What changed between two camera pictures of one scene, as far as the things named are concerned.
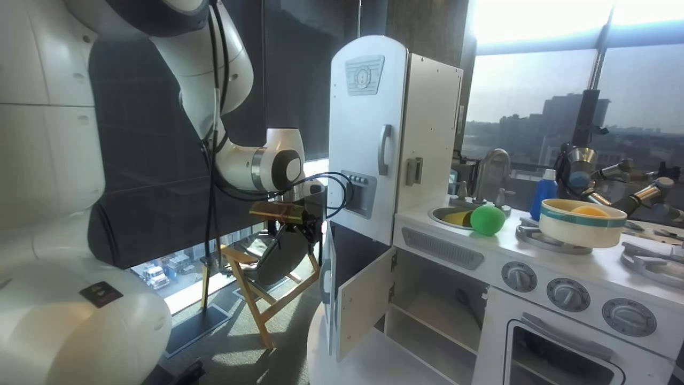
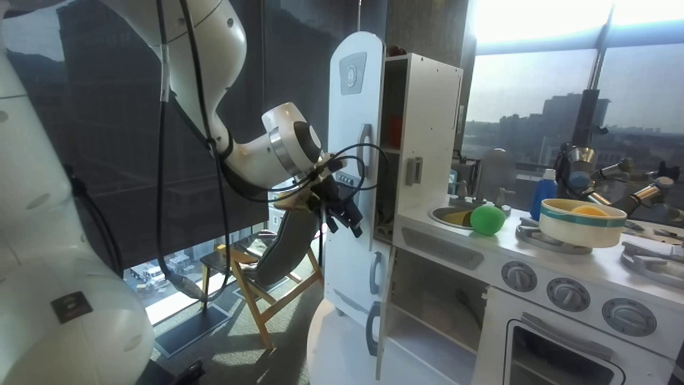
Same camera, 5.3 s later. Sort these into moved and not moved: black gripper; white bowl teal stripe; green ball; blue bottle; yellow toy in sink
Moved: black gripper
Not moved: yellow toy in sink; blue bottle; white bowl teal stripe; green ball
